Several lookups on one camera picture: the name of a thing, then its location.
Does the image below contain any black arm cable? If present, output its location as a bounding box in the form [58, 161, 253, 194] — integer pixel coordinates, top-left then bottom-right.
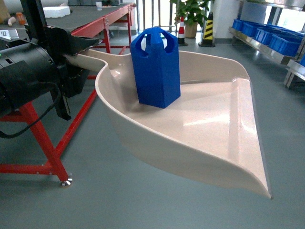
[0, 82, 62, 139]

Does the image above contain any white paper cup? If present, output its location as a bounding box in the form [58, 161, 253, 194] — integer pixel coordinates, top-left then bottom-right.
[95, 1, 102, 11]

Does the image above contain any yellow black traffic cone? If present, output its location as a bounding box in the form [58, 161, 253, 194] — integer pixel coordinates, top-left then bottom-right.
[198, 11, 215, 47]

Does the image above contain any black vertical camera mast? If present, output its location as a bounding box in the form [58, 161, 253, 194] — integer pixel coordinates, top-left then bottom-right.
[21, 0, 53, 48]

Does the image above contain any red steel table frame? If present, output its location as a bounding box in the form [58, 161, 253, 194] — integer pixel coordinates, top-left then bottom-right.
[0, 3, 135, 187]

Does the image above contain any beige plastic dustpan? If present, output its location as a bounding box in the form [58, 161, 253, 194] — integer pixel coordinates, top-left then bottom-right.
[66, 50, 273, 198]

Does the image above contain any orange cylindrical can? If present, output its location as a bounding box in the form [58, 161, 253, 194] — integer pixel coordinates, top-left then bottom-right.
[16, 12, 26, 25]

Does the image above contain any white foam block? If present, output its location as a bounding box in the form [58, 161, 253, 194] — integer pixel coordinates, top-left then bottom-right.
[43, 6, 71, 18]

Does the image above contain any steel flow rack shelf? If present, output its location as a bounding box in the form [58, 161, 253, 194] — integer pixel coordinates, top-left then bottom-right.
[229, 0, 305, 88]

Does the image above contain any green potted plant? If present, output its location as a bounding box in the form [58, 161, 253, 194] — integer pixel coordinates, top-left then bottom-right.
[170, 0, 215, 39]

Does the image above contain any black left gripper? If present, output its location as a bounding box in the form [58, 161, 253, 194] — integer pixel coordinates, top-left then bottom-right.
[48, 27, 100, 121]

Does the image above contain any blue hexagonal plastic part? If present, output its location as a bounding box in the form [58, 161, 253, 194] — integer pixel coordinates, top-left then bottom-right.
[130, 27, 181, 108]

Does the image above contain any red white traffic cone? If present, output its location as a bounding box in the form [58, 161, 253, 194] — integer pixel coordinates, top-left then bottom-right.
[178, 17, 188, 46]

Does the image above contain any blue storage bin on shelf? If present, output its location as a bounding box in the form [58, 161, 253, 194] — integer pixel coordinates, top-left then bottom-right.
[269, 34, 302, 56]

